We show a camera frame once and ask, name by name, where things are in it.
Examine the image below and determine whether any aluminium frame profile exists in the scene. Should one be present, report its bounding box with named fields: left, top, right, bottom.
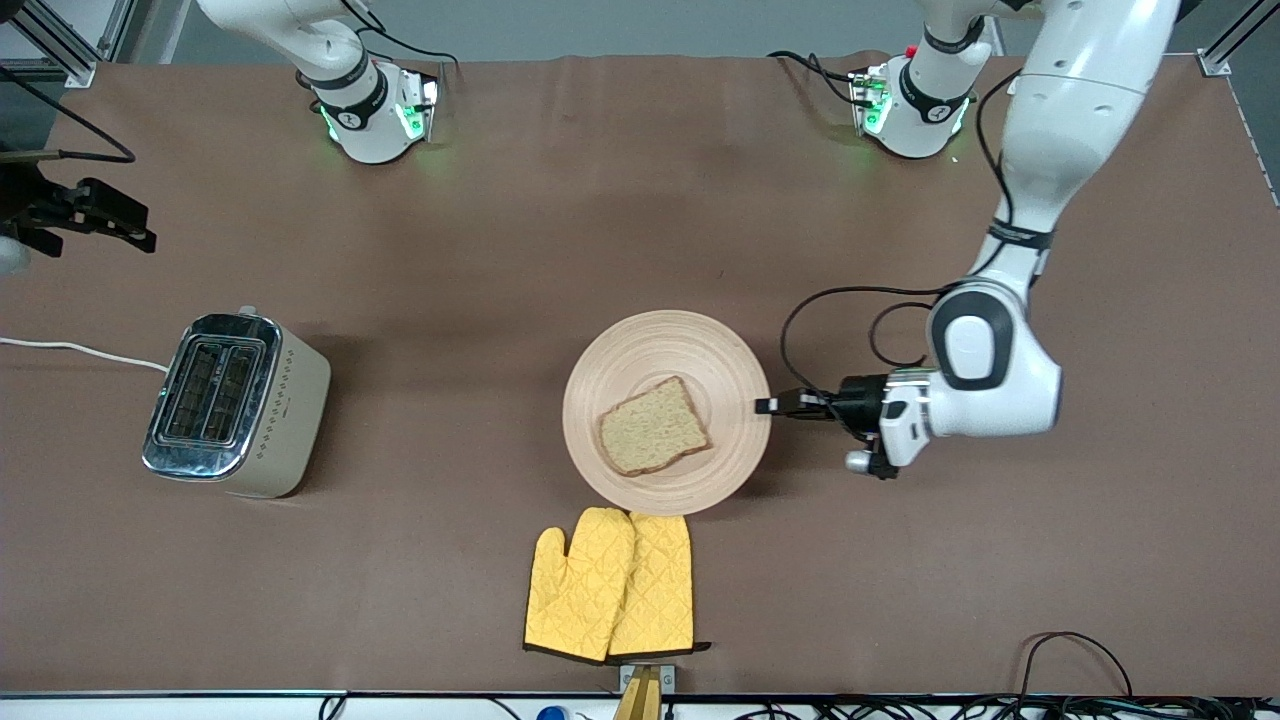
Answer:
left=1197, top=0, right=1280, bottom=77
left=0, top=0, right=136, bottom=89

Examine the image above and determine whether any round wooden plate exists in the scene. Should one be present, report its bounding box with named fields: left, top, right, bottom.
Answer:
left=562, top=310, right=773, bottom=518

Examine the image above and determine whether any looped black cable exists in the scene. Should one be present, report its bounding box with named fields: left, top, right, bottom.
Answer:
left=1018, top=632, right=1136, bottom=701

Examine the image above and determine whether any yellow quilted oven mitt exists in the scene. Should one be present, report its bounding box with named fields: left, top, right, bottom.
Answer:
left=523, top=507, right=637, bottom=664
left=608, top=513, right=713, bottom=661

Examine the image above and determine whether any black cable bundle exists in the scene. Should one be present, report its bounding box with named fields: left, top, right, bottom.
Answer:
left=740, top=695, right=1280, bottom=720

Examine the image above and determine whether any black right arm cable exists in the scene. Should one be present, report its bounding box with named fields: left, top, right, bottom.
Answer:
left=0, top=65, right=136, bottom=163

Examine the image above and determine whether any white toaster power cable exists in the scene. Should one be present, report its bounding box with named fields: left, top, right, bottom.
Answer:
left=0, top=336, right=171, bottom=375

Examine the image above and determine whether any black base cable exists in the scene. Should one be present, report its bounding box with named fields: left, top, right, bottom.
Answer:
left=768, top=50, right=861, bottom=106
left=360, top=20, right=461, bottom=71

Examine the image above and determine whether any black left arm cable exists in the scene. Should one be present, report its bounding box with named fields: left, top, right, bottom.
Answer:
left=780, top=70, right=1023, bottom=401

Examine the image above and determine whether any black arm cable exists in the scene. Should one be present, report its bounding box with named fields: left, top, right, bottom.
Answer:
left=780, top=70, right=1023, bottom=401
left=0, top=65, right=136, bottom=163

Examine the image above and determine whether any brown toast slice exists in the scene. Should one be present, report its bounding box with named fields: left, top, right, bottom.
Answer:
left=598, top=375, right=713, bottom=478

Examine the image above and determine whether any silver beige toaster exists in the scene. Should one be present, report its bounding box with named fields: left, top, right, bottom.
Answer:
left=141, top=305, right=332, bottom=500

